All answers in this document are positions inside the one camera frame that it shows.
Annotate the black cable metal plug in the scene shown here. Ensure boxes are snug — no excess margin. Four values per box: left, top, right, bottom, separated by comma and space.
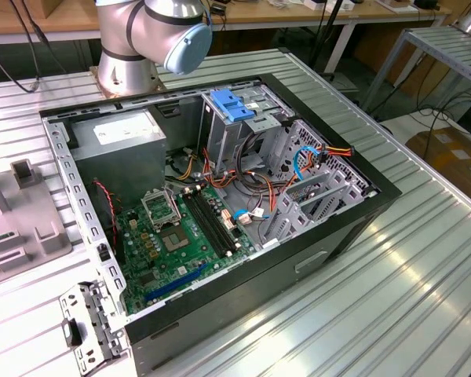
0, 37, 42, 95

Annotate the black RAM slot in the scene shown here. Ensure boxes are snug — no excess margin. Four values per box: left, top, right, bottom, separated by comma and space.
185, 188, 232, 258
188, 188, 235, 255
195, 185, 241, 250
192, 187, 238, 252

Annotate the blue plastic drive latch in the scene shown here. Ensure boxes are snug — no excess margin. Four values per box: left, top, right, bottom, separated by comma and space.
210, 90, 256, 123

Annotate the brown square base plate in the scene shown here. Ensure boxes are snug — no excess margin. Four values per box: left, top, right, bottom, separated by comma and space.
88, 65, 166, 99

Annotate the wooden desk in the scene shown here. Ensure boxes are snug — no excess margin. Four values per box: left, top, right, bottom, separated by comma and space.
0, 0, 452, 46

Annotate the metal socket cover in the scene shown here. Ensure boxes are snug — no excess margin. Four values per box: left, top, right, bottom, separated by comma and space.
140, 187, 181, 229

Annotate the grey optical drive cage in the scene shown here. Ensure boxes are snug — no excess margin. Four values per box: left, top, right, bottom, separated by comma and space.
198, 84, 295, 178

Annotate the small white box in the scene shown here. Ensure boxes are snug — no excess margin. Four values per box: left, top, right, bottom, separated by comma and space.
302, 0, 356, 13

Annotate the black case fan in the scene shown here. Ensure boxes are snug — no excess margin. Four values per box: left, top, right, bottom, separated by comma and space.
90, 177, 121, 240

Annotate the green motherboard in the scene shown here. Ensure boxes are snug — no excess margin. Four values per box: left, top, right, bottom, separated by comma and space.
115, 183, 262, 315

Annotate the light blue flat wire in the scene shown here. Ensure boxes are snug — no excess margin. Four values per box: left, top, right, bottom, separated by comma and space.
292, 144, 323, 185

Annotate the grey parts rack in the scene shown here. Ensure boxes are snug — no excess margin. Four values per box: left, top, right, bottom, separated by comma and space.
0, 159, 74, 291

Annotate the grey metal disk bay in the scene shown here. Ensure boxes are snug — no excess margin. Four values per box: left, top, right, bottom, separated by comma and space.
265, 119, 379, 252

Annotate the yellow black wire bundle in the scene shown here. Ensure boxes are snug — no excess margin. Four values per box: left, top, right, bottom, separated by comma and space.
168, 148, 200, 182

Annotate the black bracket latch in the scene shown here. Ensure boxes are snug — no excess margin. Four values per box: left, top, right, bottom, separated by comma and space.
61, 317, 83, 347

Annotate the orange red wire bundle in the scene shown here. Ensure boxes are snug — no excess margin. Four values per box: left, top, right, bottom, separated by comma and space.
202, 131, 295, 215

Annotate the large brown cardboard box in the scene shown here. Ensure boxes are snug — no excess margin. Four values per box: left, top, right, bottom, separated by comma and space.
406, 125, 471, 201

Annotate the grey metal slot bracket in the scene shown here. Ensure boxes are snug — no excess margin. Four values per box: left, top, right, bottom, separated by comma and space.
58, 279, 130, 374

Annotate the small cardboard box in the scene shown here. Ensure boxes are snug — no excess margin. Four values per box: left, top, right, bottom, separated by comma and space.
42, 0, 99, 20

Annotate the grey metal side table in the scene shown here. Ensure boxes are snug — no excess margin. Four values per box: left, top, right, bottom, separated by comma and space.
360, 25, 471, 119

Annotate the grey power supply unit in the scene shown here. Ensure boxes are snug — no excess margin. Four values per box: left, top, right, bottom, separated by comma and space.
69, 108, 168, 201

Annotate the red black twisted wire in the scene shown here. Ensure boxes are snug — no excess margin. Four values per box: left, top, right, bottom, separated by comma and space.
92, 178, 122, 236

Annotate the black open PC case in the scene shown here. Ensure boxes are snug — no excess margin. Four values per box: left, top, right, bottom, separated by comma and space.
38, 72, 403, 374

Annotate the CPU socket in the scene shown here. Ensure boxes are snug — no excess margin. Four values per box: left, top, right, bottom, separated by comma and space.
159, 225, 192, 252

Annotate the blue wire white label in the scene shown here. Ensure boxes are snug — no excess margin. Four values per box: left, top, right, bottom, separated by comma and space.
232, 209, 272, 225

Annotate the blue expansion slot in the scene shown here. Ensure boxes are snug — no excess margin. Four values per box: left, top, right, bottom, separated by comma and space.
143, 262, 210, 304

